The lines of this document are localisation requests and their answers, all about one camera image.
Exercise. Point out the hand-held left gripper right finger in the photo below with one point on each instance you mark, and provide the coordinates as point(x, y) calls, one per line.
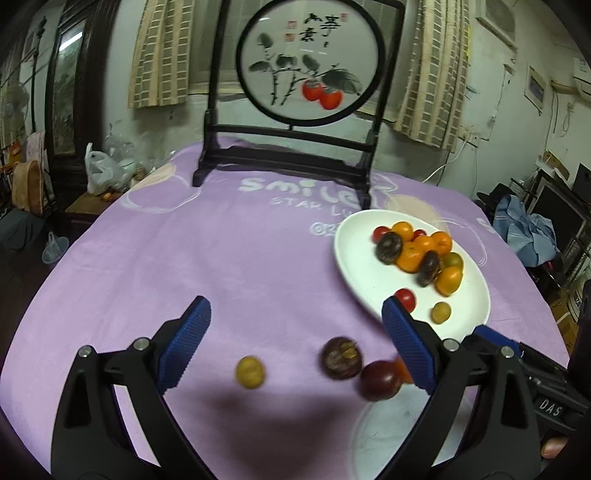
point(408, 344)

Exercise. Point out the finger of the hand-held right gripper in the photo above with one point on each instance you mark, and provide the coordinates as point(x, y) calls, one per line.
point(496, 337)

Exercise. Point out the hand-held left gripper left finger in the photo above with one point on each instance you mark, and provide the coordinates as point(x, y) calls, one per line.
point(184, 344)

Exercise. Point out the small yellow-green fruit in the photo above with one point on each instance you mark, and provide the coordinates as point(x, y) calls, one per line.
point(441, 312)
point(250, 372)

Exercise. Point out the dark red tomato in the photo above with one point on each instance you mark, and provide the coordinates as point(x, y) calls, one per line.
point(379, 379)

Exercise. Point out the dark purple mangosteen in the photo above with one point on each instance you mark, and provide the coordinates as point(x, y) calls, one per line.
point(429, 268)
point(340, 357)
point(388, 248)

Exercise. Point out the green orange mandarin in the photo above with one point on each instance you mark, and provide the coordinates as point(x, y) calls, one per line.
point(454, 260)

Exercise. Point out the white oval plate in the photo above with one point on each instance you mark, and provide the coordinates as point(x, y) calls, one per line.
point(364, 258)

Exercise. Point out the person's right hand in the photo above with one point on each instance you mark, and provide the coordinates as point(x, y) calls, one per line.
point(554, 445)

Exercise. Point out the purple printed tablecloth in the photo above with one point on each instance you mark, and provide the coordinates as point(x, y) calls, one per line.
point(207, 258)

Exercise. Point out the blue cloth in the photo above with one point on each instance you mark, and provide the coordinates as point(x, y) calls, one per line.
point(526, 230)

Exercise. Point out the black monitor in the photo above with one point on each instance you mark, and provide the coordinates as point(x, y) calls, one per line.
point(556, 210)

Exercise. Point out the small clear plastic bag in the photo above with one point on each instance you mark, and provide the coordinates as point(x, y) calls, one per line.
point(55, 249)

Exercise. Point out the white plastic bag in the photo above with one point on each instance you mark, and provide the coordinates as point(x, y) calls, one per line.
point(101, 170)

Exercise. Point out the dark cloth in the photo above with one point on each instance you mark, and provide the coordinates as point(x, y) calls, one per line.
point(21, 230)

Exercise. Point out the wicker basket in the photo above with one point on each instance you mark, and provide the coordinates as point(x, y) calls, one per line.
point(27, 187)

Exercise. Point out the checked beige curtain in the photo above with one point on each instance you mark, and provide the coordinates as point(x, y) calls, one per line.
point(159, 50)
point(431, 74)

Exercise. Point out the dark framed painting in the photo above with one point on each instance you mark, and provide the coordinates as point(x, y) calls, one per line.
point(67, 92)

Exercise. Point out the round painted table screen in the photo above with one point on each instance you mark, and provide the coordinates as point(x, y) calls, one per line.
point(286, 60)

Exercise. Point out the white framed wall picture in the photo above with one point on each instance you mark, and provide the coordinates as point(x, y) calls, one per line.
point(535, 90)

